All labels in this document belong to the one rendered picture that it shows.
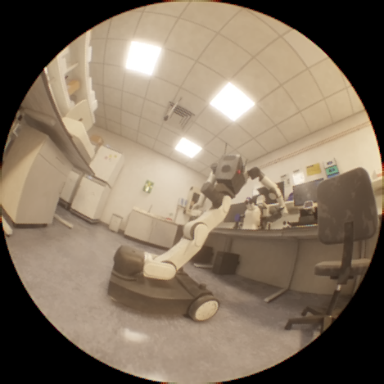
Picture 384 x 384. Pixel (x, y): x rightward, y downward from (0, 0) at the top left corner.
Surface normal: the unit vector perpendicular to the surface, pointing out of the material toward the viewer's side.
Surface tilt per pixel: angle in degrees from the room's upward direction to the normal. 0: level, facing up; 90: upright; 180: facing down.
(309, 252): 90
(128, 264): 90
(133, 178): 90
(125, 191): 90
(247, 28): 180
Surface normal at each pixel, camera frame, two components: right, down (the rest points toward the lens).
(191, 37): -0.26, 0.90
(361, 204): -0.89, -0.36
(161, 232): 0.45, -0.19
